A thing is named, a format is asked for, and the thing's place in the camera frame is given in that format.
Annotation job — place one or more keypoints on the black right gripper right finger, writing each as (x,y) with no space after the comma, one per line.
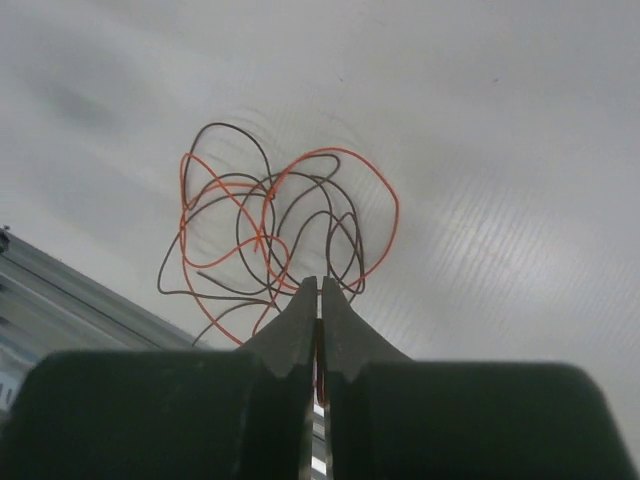
(391,417)

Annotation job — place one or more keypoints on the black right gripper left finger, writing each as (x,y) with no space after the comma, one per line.
(190,414)

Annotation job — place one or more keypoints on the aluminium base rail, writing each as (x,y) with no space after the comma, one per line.
(47,306)

